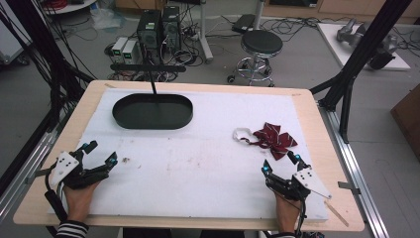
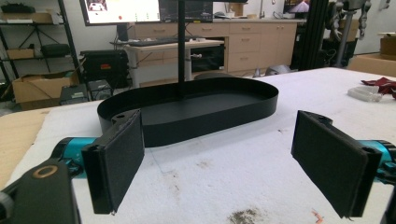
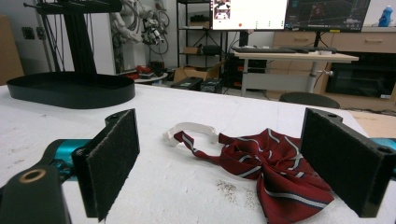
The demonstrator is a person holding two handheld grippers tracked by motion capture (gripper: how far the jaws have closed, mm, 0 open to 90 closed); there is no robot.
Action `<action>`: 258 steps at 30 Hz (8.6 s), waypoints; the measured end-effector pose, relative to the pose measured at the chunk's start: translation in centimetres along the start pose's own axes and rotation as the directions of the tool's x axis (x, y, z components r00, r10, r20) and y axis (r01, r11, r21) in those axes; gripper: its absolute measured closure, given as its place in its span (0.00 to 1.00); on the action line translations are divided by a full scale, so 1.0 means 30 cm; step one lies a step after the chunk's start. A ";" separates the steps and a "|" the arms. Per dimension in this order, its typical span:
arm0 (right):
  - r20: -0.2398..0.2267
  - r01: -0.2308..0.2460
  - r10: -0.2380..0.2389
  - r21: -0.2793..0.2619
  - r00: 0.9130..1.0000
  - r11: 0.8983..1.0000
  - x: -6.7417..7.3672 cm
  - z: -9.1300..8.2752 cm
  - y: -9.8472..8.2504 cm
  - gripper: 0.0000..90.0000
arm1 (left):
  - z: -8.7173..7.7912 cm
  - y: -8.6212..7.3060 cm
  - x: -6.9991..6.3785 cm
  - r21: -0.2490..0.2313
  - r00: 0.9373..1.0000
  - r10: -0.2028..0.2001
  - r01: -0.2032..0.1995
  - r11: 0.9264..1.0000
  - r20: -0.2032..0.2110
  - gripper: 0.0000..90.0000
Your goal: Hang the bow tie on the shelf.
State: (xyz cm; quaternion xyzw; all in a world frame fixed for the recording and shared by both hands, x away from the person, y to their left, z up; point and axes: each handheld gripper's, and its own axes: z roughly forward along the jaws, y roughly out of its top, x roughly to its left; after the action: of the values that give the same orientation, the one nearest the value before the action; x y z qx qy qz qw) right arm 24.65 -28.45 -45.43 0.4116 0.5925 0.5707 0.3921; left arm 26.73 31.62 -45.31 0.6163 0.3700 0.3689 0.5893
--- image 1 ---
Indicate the red striped bow tie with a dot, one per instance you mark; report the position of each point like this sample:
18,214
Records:
274,139

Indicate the black metal frame post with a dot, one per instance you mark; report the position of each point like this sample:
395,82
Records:
360,56
39,49

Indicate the clear plastic bag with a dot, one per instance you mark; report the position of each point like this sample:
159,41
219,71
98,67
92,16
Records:
105,18

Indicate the black flat box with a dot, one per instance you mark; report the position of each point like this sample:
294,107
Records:
243,23

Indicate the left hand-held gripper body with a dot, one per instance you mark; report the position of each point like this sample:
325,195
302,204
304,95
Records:
64,166

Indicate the person's right hand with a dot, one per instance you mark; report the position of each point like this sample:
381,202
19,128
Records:
286,214

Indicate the white desk leg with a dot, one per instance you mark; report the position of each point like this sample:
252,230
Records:
205,36

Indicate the black computer tower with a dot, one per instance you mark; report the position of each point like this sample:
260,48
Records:
171,28
149,29

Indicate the white floor platform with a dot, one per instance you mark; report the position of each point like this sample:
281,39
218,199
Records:
333,43

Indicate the white power supply unit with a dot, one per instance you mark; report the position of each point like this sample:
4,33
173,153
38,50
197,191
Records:
130,52
119,49

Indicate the brown wooden cabinet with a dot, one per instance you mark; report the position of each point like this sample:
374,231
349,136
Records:
408,115

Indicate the person's left hand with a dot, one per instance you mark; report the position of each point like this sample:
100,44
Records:
77,203

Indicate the black stand with crossbar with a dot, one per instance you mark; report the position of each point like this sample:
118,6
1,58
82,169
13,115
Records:
148,68

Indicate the black round stool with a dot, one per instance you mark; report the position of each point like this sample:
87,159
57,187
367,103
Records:
261,43

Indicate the small brown crumb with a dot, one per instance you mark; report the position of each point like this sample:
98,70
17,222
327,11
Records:
126,160

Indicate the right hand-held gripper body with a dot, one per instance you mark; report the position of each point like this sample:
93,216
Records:
308,181

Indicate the dark oval tray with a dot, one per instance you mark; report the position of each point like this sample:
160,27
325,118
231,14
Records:
152,112

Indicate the aluminium rail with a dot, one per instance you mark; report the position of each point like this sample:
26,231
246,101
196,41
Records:
355,165
29,165

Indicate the white foam mat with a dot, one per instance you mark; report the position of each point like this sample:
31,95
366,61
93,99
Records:
198,158

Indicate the thin wooden stick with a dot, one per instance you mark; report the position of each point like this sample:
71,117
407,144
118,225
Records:
336,214

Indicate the metal table clip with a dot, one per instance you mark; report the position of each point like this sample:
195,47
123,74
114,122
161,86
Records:
348,187
38,173

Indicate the round white table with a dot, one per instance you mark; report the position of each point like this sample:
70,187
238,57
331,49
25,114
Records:
71,6

